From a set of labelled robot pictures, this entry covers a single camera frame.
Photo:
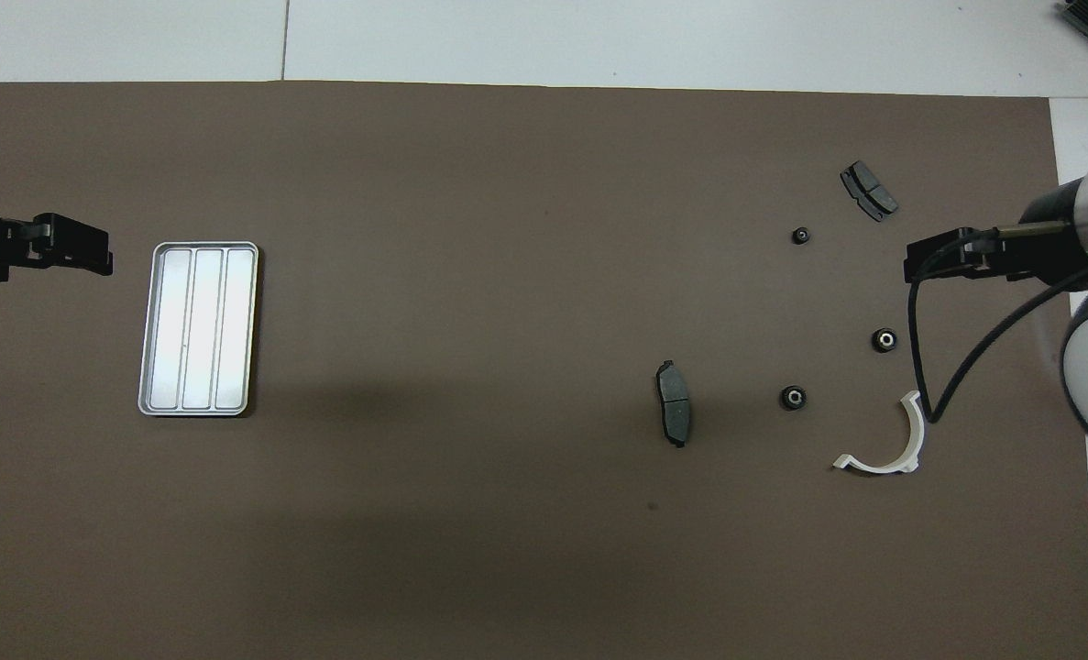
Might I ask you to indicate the brown table mat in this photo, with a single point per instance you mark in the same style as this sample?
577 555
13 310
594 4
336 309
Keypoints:
461 275

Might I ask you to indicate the small black bearing gear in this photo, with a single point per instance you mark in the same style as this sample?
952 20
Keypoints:
801 236

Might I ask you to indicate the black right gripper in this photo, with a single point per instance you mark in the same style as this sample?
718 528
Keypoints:
1052 247

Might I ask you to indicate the short dark grey brake pad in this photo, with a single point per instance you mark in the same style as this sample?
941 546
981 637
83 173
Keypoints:
869 191

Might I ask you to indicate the long dark grey brake pad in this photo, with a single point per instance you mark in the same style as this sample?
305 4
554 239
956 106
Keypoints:
675 408

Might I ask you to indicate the silver metal tray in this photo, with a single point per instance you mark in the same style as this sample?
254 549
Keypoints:
200 330

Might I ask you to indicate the white curved plastic bracket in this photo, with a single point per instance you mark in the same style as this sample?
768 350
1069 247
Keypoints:
916 431

